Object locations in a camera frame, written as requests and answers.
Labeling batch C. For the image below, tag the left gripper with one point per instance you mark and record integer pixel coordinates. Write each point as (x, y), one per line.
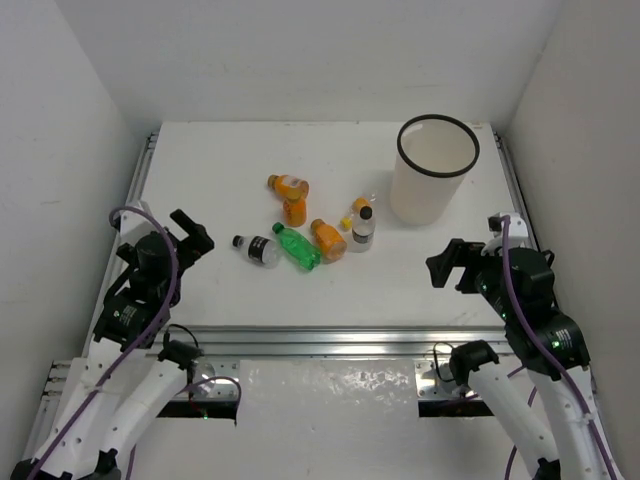
(192, 239)

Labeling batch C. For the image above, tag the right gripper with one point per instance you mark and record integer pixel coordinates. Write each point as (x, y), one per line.
(456, 252)

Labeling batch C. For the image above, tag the clear bottle black label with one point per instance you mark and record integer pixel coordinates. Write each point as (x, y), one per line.
(258, 250)

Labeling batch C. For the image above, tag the green plastic bottle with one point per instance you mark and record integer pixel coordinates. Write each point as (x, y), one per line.
(297, 247)

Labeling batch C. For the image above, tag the clear bottle black cap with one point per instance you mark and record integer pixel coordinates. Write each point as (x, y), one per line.
(363, 229)

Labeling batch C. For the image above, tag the orange juice bottle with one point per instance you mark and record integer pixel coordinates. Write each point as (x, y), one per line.
(330, 242)
(282, 184)
(294, 209)

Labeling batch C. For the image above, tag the clear bottle yellow cap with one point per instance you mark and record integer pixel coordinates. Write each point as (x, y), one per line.
(366, 199)

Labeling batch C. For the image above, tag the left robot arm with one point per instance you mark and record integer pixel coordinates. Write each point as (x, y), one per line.
(120, 391)

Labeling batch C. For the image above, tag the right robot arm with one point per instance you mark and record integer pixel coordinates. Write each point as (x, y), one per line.
(554, 354)

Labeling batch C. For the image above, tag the white bin with black rim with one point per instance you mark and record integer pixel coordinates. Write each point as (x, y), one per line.
(434, 153)

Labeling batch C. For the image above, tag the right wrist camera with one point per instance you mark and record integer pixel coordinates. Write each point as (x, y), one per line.
(507, 226)

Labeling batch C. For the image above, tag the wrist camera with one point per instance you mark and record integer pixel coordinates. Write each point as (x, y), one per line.
(134, 221)
(507, 226)

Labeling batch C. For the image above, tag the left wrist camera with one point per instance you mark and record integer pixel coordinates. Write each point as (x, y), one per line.
(134, 221)

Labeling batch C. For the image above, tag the aluminium left side rail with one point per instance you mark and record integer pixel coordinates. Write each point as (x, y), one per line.
(142, 167)

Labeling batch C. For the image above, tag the aluminium rail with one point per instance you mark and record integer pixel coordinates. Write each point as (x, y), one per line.
(335, 342)
(142, 167)
(514, 186)

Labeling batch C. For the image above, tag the aluminium right side rail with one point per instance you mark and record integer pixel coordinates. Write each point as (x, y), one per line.
(514, 186)

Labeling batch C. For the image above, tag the aluminium front rail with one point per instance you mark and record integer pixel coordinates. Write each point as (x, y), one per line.
(335, 342)

